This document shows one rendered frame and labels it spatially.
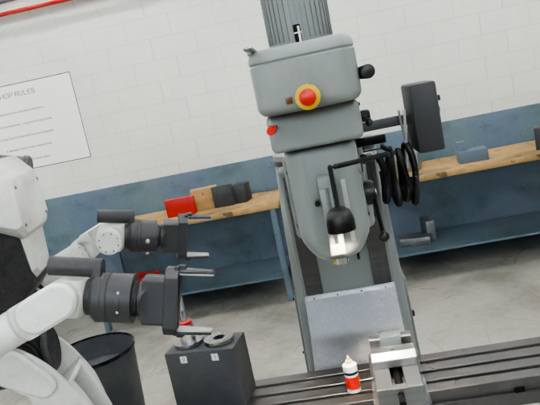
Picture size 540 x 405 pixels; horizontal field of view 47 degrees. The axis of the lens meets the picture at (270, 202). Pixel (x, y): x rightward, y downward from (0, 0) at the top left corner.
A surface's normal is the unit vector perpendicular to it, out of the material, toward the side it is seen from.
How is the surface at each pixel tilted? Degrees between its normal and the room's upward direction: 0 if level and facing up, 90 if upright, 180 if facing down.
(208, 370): 90
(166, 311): 84
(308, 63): 90
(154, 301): 84
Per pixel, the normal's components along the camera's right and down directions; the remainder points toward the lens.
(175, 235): 0.20, 0.24
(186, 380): -0.24, 0.22
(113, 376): 0.65, 0.07
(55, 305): 0.01, 0.06
